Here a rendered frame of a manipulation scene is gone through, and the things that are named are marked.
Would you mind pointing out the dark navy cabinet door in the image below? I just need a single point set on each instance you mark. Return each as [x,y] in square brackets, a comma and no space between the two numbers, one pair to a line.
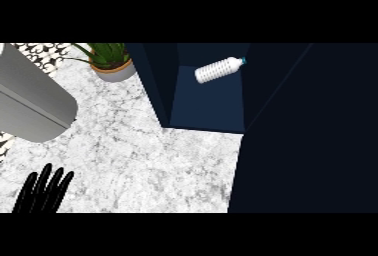
[310,133]

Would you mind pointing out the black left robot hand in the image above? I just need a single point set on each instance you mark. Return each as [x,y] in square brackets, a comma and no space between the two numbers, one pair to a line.
[40,195]

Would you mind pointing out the green potted plant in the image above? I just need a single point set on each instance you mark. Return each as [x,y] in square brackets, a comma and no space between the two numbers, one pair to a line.
[109,61]

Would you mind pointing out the dark blue cabinet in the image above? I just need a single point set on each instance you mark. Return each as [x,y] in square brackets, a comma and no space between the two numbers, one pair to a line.
[204,100]

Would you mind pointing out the grey rounded appliance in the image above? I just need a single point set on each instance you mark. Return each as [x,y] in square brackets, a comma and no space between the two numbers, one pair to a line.
[30,103]

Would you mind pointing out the white ribbed water bottle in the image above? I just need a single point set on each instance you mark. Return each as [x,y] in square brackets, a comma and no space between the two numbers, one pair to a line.
[216,70]

